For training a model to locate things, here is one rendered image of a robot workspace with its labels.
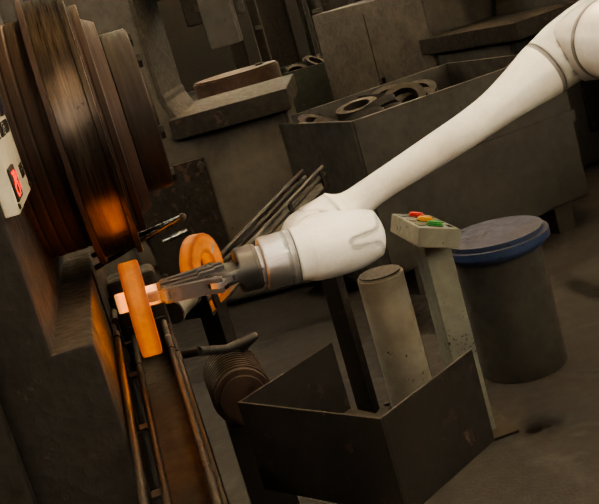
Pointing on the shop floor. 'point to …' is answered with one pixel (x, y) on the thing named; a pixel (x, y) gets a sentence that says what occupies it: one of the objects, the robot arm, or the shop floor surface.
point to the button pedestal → (446, 298)
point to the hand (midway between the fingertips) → (138, 298)
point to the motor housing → (219, 392)
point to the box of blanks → (553, 150)
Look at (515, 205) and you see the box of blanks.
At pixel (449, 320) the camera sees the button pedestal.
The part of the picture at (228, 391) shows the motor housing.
